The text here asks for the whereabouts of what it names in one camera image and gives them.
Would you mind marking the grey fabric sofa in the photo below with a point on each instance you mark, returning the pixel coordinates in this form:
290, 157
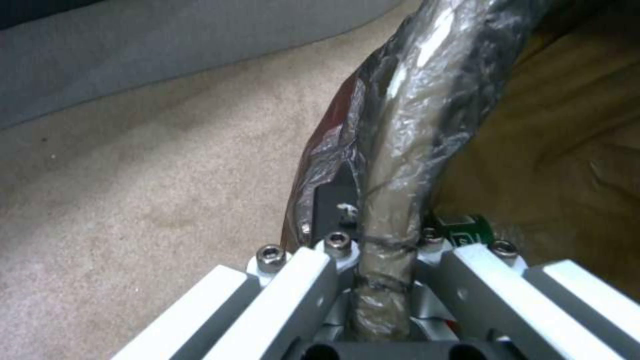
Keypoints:
150, 48

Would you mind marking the green printed packaging scrap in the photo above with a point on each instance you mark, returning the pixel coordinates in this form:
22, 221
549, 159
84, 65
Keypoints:
470, 229

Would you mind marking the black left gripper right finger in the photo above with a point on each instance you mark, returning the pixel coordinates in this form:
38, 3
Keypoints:
500, 300

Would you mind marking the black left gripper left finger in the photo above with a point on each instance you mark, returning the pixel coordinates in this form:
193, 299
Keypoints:
295, 292

